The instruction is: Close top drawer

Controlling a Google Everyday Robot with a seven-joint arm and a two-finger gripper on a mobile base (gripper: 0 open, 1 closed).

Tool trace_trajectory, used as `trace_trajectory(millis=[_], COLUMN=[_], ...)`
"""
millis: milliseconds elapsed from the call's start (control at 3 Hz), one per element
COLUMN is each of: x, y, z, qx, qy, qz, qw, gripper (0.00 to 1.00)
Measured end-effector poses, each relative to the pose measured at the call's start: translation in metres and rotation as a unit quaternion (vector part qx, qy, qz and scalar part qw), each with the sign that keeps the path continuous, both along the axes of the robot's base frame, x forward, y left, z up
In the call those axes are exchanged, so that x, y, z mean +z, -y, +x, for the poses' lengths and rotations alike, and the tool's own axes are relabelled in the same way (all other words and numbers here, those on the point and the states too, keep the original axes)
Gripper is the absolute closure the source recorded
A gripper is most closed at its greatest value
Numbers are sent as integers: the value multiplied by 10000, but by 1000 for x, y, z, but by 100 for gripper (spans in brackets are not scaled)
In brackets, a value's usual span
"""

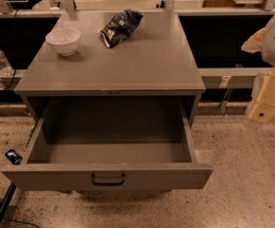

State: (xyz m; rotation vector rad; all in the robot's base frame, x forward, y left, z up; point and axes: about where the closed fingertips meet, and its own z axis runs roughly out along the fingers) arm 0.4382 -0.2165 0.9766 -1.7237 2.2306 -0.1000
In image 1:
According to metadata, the blue crumpled chip bag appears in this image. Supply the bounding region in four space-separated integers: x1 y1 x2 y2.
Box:
100 9 144 48

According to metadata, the white ceramic bowl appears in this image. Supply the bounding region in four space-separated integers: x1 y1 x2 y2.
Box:
46 28 81 56

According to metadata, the blue soda can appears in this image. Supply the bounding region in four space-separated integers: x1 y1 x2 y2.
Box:
5 149 22 165

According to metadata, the grey metal rail frame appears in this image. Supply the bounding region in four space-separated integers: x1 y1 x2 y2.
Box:
0 0 275 116

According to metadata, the black floor cable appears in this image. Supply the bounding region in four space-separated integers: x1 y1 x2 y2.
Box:
0 212 41 228

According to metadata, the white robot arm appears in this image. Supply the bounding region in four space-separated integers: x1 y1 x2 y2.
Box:
242 14 275 126

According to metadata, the grey metal drawer cabinet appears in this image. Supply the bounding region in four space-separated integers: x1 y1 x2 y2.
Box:
15 10 205 120

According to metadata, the black floor pole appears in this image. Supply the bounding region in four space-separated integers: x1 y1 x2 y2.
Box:
0 183 16 224

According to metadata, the black top drawer handle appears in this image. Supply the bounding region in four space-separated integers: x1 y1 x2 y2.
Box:
91 174 126 187

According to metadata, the clear plastic water bottle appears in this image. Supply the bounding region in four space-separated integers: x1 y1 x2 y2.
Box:
0 49 13 76

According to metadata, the grey top drawer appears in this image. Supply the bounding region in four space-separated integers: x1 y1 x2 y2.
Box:
2 97 212 191

